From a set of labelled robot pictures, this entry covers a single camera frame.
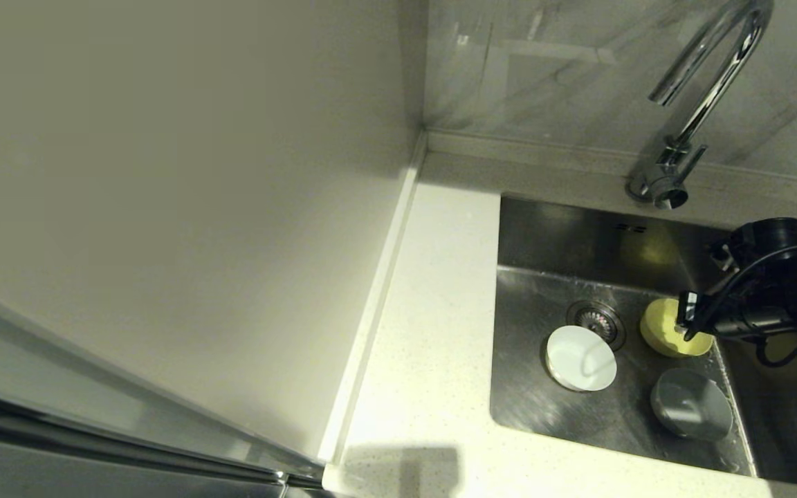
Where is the yellow bowl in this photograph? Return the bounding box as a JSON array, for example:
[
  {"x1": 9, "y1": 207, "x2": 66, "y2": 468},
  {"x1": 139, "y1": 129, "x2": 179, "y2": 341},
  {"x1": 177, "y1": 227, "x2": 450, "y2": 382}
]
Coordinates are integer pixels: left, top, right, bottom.
[{"x1": 640, "y1": 298, "x2": 715, "y2": 359}]

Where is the pale blue bowl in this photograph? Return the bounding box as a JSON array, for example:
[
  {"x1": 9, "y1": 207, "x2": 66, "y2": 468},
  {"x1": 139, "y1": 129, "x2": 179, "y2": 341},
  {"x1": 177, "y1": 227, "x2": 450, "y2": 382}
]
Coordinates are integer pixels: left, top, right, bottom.
[{"x1": 650, "y1": 367, "x2": 734, "y2": 443}]

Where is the white bowl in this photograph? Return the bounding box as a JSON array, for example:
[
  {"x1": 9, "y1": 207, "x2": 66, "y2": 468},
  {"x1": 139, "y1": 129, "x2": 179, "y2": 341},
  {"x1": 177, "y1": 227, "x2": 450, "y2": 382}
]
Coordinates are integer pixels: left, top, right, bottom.
[{"x1": 544, "y1": 325, "x2": 618, "y2": 393}]

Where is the chrome gooseneck faucet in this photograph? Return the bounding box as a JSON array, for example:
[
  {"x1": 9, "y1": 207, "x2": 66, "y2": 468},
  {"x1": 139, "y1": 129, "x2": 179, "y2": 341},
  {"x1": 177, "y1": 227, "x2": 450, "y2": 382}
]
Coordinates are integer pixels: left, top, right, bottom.
[{"x1": 625, "y1": 0, "x2": 775, "y2": 210}]

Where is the stainless steel sink basin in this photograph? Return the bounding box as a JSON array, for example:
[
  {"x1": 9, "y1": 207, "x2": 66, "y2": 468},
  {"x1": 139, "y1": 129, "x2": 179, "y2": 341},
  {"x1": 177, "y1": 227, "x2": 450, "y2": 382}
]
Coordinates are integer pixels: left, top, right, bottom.
[{"x1": 488, "y1": 194, "x2": 797, "y2": 490}]

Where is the round metal drain strainer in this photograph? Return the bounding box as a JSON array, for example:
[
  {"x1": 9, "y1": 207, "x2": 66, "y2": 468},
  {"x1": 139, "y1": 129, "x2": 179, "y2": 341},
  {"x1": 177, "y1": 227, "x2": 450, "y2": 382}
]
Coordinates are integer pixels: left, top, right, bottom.
[{"x1": 567, "y1": 300, "x2": 627, "y2": 350}]

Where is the white cabinet side panel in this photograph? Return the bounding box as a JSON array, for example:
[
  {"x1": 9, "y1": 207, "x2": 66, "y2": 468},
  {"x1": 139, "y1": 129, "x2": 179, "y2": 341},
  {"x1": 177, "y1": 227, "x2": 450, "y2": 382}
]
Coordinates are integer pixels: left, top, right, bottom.
[{"x1": 0, "y1": 0, "x2": 428, "y2": 478}]

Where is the stainless steel appliance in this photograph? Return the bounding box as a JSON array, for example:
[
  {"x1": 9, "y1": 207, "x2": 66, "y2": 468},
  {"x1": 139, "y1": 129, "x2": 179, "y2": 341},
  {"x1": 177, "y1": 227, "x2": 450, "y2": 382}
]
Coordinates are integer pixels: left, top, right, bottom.
[{"x1": 0, "y1": 391, "x2": 323, "y2": 498}]

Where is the thin black cable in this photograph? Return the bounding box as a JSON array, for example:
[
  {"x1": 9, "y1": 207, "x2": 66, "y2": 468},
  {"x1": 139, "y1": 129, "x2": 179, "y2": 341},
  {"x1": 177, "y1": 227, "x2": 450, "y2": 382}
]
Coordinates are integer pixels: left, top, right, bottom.
[{"x1": 684, "y1": 243, "x2": 797, "y2": 341}]

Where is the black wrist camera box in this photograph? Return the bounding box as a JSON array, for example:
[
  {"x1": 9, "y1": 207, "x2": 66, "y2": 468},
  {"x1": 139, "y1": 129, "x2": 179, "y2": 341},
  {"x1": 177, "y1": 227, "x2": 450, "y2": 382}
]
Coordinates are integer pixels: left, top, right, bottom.
[{"x1": 710, "y1": 217, "x2": 797, "y2": 272}]

